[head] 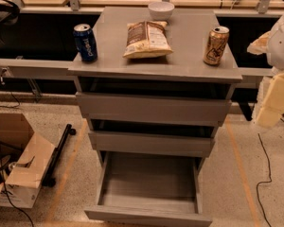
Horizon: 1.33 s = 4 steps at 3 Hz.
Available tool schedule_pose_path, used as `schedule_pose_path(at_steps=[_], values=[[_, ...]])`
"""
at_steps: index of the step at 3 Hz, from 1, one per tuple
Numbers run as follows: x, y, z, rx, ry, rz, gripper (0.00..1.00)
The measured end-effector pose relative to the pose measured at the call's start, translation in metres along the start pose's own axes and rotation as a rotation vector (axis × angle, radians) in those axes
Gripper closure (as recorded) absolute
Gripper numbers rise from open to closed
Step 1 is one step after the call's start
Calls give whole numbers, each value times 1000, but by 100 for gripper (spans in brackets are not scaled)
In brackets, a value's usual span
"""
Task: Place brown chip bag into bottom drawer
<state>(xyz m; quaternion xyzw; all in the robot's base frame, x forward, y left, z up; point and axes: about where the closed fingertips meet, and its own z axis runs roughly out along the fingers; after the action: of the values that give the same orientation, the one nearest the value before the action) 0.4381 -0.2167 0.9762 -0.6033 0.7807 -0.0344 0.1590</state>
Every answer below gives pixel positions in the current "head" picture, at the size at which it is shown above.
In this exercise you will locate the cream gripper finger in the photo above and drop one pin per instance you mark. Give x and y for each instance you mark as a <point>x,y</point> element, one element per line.
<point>270,101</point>
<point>259,46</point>

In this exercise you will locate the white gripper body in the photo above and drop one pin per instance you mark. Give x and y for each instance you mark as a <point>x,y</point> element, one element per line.
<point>282,49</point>

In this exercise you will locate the brown chip bag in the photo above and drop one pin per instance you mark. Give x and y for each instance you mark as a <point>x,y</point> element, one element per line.
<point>147,39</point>

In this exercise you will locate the open bottom drawer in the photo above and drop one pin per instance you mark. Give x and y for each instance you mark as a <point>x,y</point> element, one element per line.
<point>155,190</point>

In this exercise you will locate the middle drawer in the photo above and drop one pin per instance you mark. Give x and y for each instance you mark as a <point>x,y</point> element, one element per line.
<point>151,143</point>

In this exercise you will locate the top drawer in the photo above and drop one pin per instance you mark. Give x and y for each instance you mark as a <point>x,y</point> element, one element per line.
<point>153,109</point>

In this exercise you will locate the gold soda can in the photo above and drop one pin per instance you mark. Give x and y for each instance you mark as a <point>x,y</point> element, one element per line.
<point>216,43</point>

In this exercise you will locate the white bowl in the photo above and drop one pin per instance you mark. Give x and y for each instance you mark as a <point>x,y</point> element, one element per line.
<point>160,10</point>

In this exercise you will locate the blue pepsi can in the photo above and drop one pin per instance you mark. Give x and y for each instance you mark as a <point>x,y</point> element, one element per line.
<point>85,42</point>

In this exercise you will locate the black metal bar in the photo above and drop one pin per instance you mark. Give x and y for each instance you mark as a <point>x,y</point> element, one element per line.
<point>49,180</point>

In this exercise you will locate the long grey bench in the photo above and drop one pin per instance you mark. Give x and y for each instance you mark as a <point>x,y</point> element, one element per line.
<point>35,69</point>

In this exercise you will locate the cardboard box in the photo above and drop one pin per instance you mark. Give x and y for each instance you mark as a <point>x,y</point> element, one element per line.
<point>25,156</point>

